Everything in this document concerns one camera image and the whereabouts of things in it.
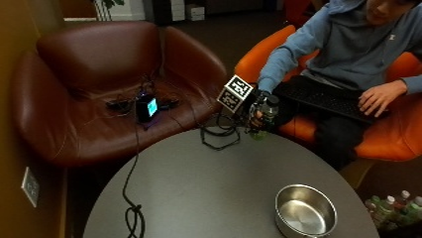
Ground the the person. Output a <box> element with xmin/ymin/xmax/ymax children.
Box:
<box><xmin>255</xmin><ymin>0</ymin><xmax>422</xmax><ymax>172</ymax></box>

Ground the group of drink bottles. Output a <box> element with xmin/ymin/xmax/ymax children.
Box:
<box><xmin>362</xmin><ymin>189</ymin><xmax>422</xmax><ymax>232</ymax></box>

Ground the black keyboard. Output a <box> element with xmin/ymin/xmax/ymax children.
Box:
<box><xmin>273</xmin><ymin>78</ymin><xmax>391</xmax><ymax>125</ymax></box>

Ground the white wall socket plate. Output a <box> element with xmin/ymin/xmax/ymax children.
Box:
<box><xmin>20</xmin><ymin>166</ymin><xmax>42</xmax><ymax>208</ymax></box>

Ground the black device with cyan screen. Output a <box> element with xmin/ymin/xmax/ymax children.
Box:
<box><xmin>134</xmin><ymin>93</ymin><xmax>160</xmax><ymax>124</ymax></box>

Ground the black hexagonal wire frame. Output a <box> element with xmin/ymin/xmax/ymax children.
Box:
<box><xmin>199</xmin><ymin>113</ymin><xmax>242</xmax><ymax>152</ymax></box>

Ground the white marker cube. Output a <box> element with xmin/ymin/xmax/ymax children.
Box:
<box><xmin>215</xmin><ymin>74</ymin><xmax>254</xmax><ymax>113</ymax></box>

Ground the white box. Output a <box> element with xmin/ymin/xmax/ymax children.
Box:
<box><xmin>185</xmin><ymin>3</ymin><xmax>207</xmax><ymax>22</ymax></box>

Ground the red chair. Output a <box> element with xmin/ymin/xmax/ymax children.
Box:
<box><xmin>282</xmin><ymin>0</ymin><xmax>325</xmax><ymax>29</ymax></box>

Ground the white cabinet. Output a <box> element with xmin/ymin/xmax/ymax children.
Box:
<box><xmin>169</xmin><ymin>0</ymin><xmax>188</xmax><ymax>22</ymax></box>

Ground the long black cable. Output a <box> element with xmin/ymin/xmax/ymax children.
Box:
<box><xmin>121</xmin><ymin>119</ymin><xmax>148</xmax><ymax>238</ymax></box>

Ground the clear bottle with black cap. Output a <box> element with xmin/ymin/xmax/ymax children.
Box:
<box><xmin>247</xmin><ymin>94</ymin><xmax>282</xmax><ymax>142</ymax></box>

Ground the brown leather armchair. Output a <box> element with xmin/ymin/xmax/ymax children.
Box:
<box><xmin>9</xmin><ymin>20</ymin><xmax>229</xmax><ymax>169</ymax></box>

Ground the orange armchair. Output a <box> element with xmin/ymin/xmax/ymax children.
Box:
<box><xmin>233</xmin><ymin>24</ymin><xmax>422</xmax><ymax>190</ymax></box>

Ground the steel bowl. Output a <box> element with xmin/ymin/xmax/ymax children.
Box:
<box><xmin>274</xmin><ymin>183</ymin><xmax>339</xmax><ymax>238</ymax></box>

